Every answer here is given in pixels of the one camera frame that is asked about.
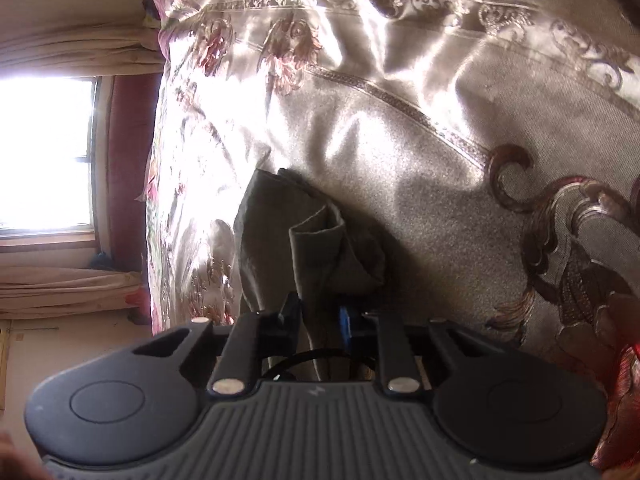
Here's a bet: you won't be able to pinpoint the olive green pants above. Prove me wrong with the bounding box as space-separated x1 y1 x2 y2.
234 169 385 350

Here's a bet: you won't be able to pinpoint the left beige curtain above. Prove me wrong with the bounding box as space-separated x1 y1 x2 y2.
0 266 141 321

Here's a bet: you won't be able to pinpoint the beige curtain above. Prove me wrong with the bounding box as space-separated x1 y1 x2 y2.
0 266 141 321
1 25 165 78

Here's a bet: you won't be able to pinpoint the floral satin bed cover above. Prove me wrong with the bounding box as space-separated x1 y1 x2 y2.
146 0 639 478

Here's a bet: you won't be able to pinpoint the dark red window bench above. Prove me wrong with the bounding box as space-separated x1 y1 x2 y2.
105 72 164 326

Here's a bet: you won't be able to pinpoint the bright window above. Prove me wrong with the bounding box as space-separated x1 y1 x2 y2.
1 76 99 237

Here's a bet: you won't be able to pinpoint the right beige curtain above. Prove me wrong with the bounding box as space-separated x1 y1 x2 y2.
1 25 165 78

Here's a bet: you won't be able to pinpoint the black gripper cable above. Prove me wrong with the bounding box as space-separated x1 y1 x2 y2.
259 349 352 380

